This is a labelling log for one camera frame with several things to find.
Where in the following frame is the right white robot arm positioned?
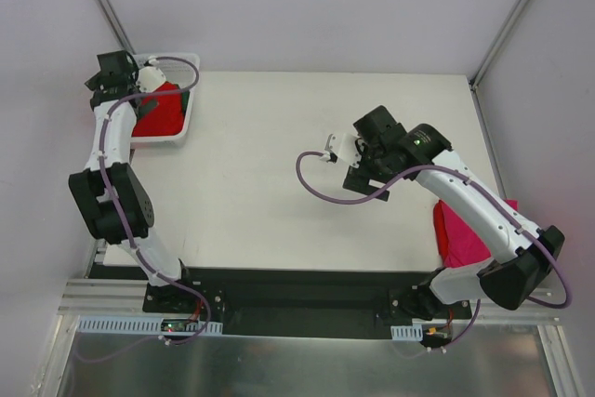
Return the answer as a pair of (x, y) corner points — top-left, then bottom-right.
(343, 106), (564, 321)

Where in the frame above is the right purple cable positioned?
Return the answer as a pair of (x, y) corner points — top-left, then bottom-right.
(296, 150), (574, 361)

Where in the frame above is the purple cable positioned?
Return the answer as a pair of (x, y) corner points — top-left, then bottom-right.
(73, 56), (213, 364)
(296, 150), (574, 361)

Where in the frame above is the right aluminium corner post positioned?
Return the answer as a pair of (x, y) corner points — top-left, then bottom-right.
(469, 0), (533, 92)

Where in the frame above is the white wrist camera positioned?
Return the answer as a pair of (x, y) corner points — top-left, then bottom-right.
(321, 133), (362, 168)
(137, 57), (166, 93)

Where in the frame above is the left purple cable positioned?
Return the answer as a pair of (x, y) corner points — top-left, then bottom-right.
(73, 56), (213, 364)

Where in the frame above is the green t shirt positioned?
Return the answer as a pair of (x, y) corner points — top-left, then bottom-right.
(180, 90), (191, 115)

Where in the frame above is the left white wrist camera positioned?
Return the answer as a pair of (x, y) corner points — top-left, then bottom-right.
(137, 57), (166, 93)

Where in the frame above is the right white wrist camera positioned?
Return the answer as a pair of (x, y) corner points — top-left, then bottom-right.
(321, 133), (362, 168)

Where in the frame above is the aluminium frame rail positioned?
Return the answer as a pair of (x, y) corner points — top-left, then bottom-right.
(58, 278), (562, 325)

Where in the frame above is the white plastic basket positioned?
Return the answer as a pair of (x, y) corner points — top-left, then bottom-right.
(131, 53), (200, 149)

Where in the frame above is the right white cable duct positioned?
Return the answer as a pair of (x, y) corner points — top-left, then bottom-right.
(390, 324), (423, 342)

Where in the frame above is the pink folded t shirt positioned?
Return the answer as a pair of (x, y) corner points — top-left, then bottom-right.
(432, 200), (491, 268)

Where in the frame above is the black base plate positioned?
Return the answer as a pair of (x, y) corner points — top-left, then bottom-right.
(87, 264), (483, 341)

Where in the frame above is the red t shirt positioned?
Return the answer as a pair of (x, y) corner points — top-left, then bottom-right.
(132, 93), (185, 138)

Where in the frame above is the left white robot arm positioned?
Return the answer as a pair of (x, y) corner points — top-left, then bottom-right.
(68, 50), (197, 312)

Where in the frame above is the white cable duct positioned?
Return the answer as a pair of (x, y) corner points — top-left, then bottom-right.
(77, 316), (223, 337)
(390, 324), (423, 342)

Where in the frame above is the left white cable duct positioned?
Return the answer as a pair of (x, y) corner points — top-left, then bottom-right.
(77, 316), (223, 337)

